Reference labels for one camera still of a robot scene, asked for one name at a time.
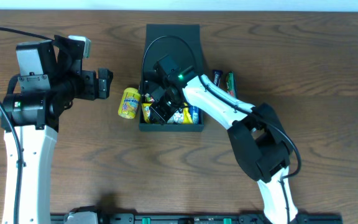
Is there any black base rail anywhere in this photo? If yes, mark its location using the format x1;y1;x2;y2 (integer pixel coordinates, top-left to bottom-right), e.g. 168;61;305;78
50;205;344;224

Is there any blue Oreo cookie pack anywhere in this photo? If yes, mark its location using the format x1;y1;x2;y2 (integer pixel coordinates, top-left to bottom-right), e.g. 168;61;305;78
189;106;200;124

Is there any dark green gift box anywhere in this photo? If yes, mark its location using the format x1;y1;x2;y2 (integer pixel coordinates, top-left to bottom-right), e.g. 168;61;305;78
139;24;205;132

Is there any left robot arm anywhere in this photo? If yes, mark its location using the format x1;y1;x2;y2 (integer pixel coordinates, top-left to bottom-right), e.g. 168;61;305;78
0;35;113;223

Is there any green Milo wafer bar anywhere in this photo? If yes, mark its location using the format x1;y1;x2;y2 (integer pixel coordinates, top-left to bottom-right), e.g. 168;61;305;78
226;71;237;98

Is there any purple Dairy Milk bar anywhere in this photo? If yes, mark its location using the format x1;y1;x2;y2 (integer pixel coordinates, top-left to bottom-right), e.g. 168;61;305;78
213;70;223;87

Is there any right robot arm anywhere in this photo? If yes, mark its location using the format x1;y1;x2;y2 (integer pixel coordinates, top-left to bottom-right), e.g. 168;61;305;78
141;55;301;223

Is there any yellow seed snack bag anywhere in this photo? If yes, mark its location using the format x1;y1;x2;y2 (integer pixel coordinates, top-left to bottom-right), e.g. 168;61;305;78
142;103;193;124

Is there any Haribo gummy candy bag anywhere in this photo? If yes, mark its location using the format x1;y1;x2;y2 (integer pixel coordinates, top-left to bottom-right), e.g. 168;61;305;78
145;93;155;103

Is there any yellow Mentos gum bottle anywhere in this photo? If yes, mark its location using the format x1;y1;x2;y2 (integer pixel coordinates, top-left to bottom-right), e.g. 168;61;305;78
118;87;141;119

